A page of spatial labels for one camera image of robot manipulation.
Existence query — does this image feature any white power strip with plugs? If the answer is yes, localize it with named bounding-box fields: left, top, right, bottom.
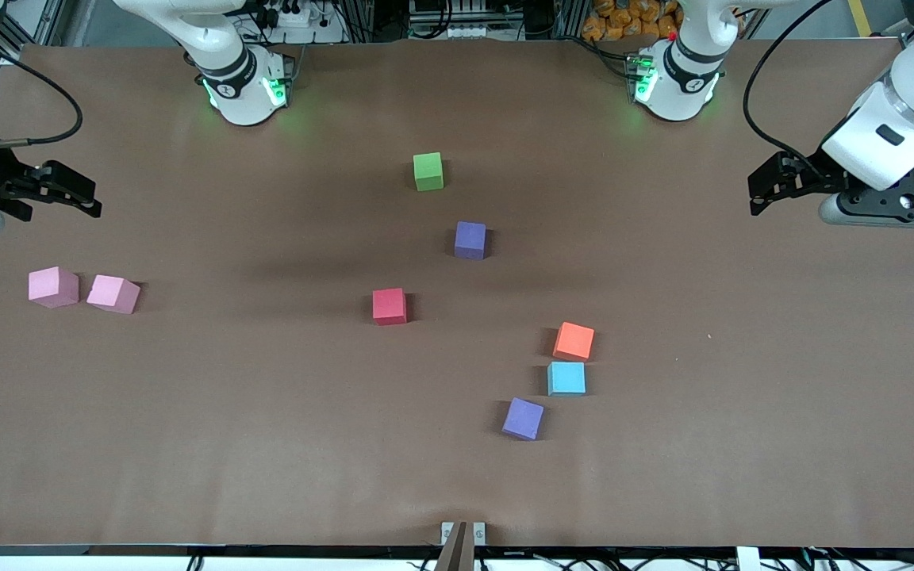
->
left=255, top=0, right=347, bottom=44

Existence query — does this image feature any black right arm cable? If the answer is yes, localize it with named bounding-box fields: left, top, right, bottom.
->
left=0, top=36, right=83, bottom=150

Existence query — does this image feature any aluminium frame strut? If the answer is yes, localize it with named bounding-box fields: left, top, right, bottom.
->
left=0, top=0, right=77, bottom=64

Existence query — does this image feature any orange foam block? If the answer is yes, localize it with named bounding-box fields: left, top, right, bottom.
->
left=553, top=322, right=595, bottom=362

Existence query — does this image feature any brown wooden stick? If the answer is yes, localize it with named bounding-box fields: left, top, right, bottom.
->
left=435, top=521, right=470, bottom=571

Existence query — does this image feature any pink foam block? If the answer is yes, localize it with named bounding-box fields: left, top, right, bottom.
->
left=86, top=274, right=141, bottom=315
left=28, top=266, right=80, bottom=308

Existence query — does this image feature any light blue foam block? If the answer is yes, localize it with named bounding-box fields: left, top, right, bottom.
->
left=547, top=362, right=586, bottom=397

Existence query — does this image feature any green foam block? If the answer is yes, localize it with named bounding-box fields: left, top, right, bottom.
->
left=413, top=152, right=444, bottom=192

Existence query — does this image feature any white electrical box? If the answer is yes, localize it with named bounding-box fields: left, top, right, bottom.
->
left=408, top=0, right=480, bottom=40

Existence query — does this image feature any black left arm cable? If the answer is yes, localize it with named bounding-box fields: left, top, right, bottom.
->
left=743, top=0, right=837, bottom=175

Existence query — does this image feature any pile of orange bags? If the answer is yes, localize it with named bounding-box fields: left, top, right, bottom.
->
left=582, top=0, right=684, bottom=42

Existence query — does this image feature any brown paper table cover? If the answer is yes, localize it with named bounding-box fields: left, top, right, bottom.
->
left=0, top=36, right=914, bottom=550

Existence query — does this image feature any red foam block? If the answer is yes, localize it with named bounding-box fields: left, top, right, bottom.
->
left=372, top=288, right=409, bottom=326

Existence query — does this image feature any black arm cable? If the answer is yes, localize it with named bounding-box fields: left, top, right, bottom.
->
left=743, top=0, right=837, bottom=175
left=0, top=36, right=83, bottom=150

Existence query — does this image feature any purple foam block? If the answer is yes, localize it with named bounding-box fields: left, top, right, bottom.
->
left=502, top=397, right=545, bottom=441
left=455, top=221, right=488, bottom=260

